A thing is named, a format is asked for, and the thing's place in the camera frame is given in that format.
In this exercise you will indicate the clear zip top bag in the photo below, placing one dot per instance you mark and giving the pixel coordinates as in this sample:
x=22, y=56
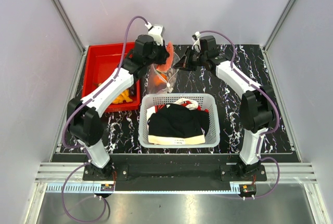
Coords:
x=171, y=75

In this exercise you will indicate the white perforated plastic basket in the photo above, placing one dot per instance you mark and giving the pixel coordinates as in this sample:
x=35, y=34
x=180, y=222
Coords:
x=205, y=101

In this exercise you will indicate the black cloth in basket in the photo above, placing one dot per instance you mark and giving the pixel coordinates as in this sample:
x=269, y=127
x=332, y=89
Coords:
x=177, y=121

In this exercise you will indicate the yellow fake food pile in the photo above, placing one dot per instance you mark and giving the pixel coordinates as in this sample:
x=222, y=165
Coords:
x=124, y=97

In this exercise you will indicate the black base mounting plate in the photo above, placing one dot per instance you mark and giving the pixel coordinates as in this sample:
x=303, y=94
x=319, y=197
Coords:
x=173, y=172

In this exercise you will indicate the beige cloth with label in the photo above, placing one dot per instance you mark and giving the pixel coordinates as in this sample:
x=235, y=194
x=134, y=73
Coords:
x=160, y=140

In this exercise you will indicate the orange fake fruit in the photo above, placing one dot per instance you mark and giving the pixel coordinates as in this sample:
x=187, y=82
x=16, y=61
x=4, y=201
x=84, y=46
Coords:
x=159, y=79

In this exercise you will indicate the red watermelon slice toy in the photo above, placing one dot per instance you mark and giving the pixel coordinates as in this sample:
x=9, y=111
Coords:
x=169, y=61

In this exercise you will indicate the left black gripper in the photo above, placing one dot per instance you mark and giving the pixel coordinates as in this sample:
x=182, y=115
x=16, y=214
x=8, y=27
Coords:
x=163, y=51

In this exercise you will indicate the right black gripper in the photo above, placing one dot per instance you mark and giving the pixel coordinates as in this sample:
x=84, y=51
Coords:
x=184, y=63

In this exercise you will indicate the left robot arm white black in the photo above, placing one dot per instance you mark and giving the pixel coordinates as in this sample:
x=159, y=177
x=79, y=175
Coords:
x=84, y=115

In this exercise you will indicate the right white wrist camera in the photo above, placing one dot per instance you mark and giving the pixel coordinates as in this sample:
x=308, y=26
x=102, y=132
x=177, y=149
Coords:
x=196, y=41

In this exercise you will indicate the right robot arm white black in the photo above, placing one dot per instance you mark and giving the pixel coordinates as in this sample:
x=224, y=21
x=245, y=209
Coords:
x=258, y=114

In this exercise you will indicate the red plastic bin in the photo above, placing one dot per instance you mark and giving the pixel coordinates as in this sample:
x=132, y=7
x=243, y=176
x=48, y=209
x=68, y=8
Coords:
x=100, y=64

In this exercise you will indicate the red white cloth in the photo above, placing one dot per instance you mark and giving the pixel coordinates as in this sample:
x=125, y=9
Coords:
x=185, y=102

